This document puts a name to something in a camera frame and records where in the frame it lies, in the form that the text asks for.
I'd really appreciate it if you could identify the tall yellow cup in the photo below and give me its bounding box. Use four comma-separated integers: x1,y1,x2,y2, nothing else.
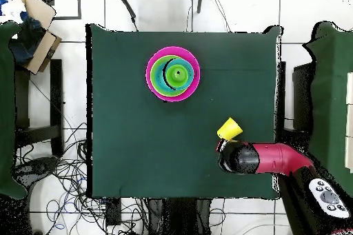
216,116,244,142

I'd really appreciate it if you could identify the large green bowl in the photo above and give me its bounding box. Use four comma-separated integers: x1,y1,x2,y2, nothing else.
150,54,192,97

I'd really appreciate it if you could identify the green cup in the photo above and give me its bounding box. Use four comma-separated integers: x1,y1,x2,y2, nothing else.
164,61,191,87

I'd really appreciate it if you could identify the small light blue bowl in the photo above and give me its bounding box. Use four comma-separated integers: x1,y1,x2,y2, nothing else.
162,58,195,92

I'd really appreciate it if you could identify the large pink bowl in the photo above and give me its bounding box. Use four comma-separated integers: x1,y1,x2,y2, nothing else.
145,46,201,103

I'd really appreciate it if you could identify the stack of white boxes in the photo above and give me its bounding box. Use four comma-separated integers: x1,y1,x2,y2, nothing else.
344,71,353,174

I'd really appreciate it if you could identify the dark green table cloth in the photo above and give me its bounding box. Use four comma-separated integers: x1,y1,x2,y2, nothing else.
85,23,283,200

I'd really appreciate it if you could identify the green cloth side table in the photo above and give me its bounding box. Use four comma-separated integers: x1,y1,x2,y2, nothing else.
0,21,28,200
301,21,353,198

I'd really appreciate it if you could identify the black chair base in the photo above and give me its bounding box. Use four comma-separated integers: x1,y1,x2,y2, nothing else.
13,156,60,186

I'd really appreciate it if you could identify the cardboard box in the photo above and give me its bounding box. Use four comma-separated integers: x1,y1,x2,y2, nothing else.
19,0,63,76

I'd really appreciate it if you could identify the dark blue cloth bag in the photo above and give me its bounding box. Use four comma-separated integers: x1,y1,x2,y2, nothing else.
8,11,46,66

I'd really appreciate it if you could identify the tangle of floor cables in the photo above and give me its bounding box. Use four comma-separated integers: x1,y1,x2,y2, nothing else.
13,121,151,235

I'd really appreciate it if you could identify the black bench frame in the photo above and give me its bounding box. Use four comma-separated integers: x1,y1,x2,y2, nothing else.
14,58,65,159

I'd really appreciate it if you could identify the black square frame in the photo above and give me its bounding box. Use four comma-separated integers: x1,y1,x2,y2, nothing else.
41,0,82,21

